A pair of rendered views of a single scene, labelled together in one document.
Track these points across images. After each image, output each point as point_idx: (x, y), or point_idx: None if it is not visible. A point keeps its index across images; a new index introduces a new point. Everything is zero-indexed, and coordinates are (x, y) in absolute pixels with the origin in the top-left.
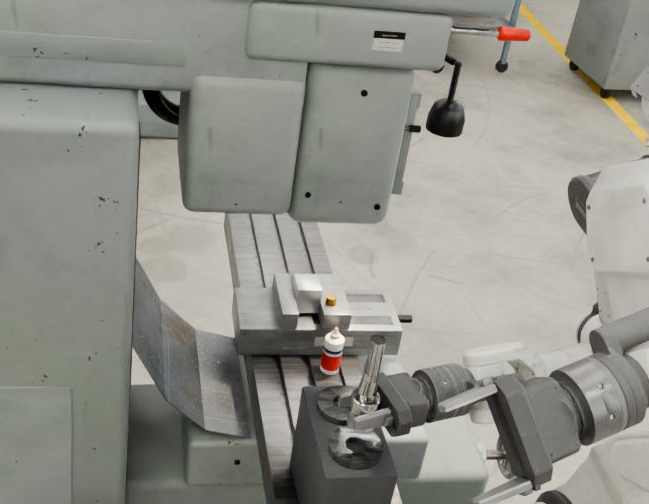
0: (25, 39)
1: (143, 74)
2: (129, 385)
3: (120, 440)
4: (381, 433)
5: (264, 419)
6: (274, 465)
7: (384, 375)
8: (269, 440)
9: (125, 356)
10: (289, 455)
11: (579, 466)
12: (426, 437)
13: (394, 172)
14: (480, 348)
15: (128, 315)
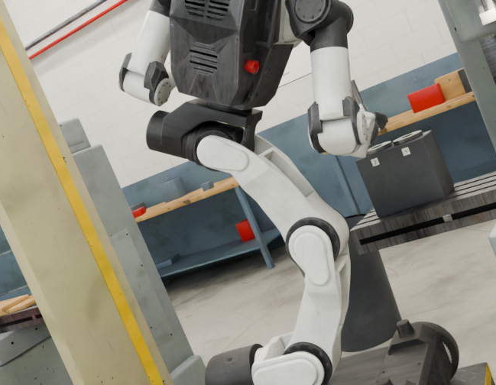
0: None
1: None
2: (489, 123)
3: None
4: (384, 150)
5: (494, 172)
6: (455, 184)
7: (374, 112)
8: (474, 178)
9: (477, 101)
10: (460, 185)
11: (308, 182)
12: (490, 234)
13: (448, 4)
14: (367, 113)
15: (468, 76)
